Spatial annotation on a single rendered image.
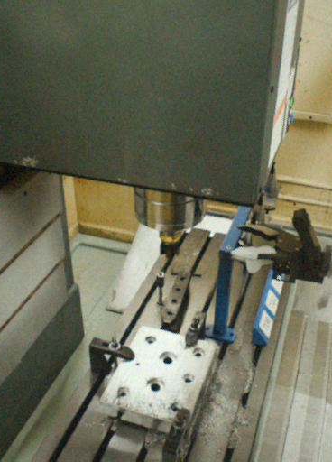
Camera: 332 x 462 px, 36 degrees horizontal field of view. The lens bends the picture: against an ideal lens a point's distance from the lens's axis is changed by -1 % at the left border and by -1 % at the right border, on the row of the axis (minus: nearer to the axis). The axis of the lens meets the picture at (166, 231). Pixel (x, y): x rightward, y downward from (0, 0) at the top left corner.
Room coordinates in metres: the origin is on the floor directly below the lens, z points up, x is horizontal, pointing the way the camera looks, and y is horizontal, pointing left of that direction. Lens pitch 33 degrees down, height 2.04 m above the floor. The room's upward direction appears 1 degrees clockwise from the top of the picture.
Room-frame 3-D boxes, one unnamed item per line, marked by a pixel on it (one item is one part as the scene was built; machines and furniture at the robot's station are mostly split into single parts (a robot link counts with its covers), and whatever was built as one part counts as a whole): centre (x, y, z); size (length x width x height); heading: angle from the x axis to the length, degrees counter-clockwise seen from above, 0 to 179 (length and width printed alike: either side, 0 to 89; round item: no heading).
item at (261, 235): (0.98, -0.21, 1.39); 0.09 x 0.03 x 0.06; 52
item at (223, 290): (1.18, -0.17, 1.05); 0.10 x 0.05 x 0.30; 71
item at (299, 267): (0.92, -0.29, 1.38); 0.12 x 0.08 x 0.09; 76
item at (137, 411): (0.95, 0.01, 0.96); 0.29 x 0.23 x 0.05; 161
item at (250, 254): (0.90, -0.19, 1.39); 0.09 x 0.03 x 0.06; 99
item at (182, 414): (0.76, -0.03, 0.97); 0.13 x 0.03 x 0.15; 161
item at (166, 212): (0.99, -0.01, 1.51); 0.16 x 0.16 x 0.12
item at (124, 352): (1.01, 0.14, 0.97); 0.13 x 0.03 x 0.15; 71
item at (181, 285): (1.29, -0.04, 0.93); 0.26 x 0.05 x 0.06; 166
